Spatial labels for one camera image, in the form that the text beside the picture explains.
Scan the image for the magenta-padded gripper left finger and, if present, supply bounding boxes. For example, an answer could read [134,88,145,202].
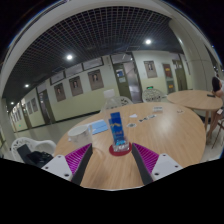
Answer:
[41,142,94,186]

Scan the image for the small printed card box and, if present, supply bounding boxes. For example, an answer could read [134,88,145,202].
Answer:
[152,105,165,113]

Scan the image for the white lattice plastic chair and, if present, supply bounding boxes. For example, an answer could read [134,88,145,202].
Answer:
[141,87,167,103]
[99,95,135,113]

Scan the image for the person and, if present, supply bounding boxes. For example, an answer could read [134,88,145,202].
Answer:
[205,75,224,140]

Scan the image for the flat round red coaster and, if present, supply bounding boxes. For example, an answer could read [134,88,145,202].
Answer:
[108,142,133,157]

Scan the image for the round ceiling lights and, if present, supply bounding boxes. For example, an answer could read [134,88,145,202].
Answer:
[9,38,153,108]

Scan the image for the framed wall pictures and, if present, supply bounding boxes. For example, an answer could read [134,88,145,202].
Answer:
[11,59,174,124]

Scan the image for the black bag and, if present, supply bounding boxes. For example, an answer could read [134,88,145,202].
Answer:
[16,143,55,168]

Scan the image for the round wooden table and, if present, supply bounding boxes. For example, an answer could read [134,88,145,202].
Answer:
[166,89,224,132]

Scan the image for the white plastic armchair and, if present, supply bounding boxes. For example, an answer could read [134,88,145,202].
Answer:
[10,136,57,165]

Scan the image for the white ceramic mug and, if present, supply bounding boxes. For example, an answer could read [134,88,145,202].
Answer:
[67,123,94,146]

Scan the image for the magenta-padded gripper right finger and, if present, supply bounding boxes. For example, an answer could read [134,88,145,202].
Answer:
[130,142,184,186]

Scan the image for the clear bottle with blue label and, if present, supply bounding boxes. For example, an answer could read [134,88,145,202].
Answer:
[101,88,132,154]

